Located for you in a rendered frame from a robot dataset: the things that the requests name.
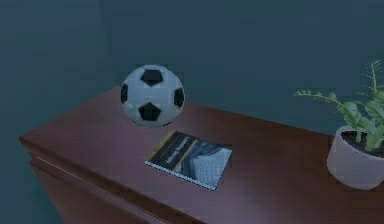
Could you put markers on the black and white soccer ball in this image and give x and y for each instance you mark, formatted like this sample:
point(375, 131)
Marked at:
point(152, 96)

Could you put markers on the black and grey book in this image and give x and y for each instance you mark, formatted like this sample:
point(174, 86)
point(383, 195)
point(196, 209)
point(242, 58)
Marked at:
point(196, 159)

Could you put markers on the green plant in white pot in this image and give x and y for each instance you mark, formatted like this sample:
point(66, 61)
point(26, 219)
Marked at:
point(356, 156)

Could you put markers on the dark red wooden dresser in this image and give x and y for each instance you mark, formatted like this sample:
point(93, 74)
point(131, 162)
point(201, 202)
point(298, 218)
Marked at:
point(266, 180)

